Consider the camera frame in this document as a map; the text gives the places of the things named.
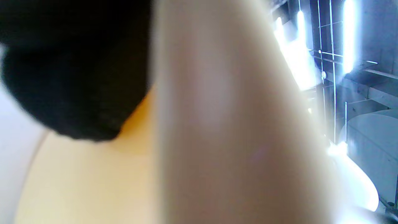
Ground person's left hand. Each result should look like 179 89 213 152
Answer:
0 0 153 142

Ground yellow plastic basin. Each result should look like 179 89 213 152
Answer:
14 0 380 224

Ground ceiling light strips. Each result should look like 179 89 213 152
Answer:
273 0 356 91

